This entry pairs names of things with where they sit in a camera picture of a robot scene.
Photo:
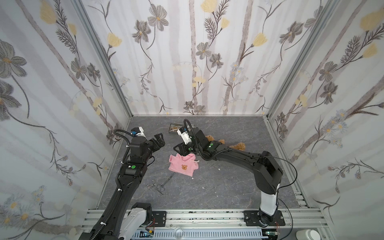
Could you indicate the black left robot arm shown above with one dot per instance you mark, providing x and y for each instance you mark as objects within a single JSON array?
[{"x": 113, "y": 224}]

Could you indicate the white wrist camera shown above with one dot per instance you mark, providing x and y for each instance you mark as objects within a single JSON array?
[
  {"x": 138, "y": 132},
  {"x": 183, "y": 133}
]

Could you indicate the pink teddy hoodie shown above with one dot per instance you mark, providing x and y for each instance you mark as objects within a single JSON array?
[{"x": 185, "y": 165}]

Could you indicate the brown teddy bear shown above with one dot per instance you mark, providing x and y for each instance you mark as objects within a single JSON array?
[{"x": 240, "y": 146}]

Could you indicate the white perforated cable duct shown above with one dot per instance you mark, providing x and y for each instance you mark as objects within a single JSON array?
[{"x": 201, "y": 234}]

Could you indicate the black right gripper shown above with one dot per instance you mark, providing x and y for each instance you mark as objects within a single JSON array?
[{"x": 183, "y": 148}]

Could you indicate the steel surgical scissors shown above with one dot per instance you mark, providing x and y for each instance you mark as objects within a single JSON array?
[{"x": 160, "y": 188}]

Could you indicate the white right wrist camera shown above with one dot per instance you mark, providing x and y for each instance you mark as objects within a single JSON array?
[{"x": 183, "y": 133}]

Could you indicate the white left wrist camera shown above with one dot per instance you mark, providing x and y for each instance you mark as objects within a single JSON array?
[{"x": 138, "y": 132}]

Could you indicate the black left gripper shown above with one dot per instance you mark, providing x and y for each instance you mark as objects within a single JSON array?
[{"x": 155, "y": 143}]

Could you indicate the white round container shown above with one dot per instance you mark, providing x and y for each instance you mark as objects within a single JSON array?
[{"x": 308, "y": 235}]

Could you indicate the metal instrument tray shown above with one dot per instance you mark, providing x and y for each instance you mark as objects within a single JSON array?
[{"x": 174, "y": 127}]

